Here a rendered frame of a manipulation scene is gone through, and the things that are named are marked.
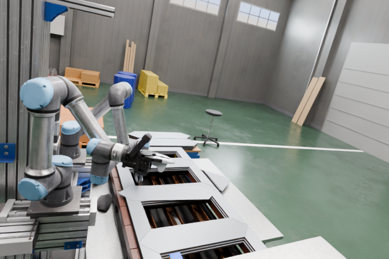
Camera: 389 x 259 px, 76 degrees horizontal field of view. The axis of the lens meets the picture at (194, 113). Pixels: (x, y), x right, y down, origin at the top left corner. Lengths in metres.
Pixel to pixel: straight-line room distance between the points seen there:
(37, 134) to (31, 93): 0.18
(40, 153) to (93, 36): 8.75
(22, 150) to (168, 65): 8.94
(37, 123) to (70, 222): 0.60
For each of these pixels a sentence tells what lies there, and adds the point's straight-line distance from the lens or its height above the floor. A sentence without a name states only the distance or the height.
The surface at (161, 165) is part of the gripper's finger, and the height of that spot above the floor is 1.44.
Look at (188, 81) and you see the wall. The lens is 10.54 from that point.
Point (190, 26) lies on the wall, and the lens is 10.36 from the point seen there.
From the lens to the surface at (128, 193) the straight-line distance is 1.89.
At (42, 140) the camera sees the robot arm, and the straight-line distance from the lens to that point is 1.20.
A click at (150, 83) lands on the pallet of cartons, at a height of 0.46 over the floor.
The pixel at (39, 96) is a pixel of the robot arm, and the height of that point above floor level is 1.62.
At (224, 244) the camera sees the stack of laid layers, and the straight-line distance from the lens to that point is 1.70.
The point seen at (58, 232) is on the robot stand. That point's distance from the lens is 1.59.
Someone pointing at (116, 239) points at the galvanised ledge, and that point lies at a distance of 1.82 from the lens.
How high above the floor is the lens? 1.92
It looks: 14 degrees down
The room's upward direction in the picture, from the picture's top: 12 degrees clockwise
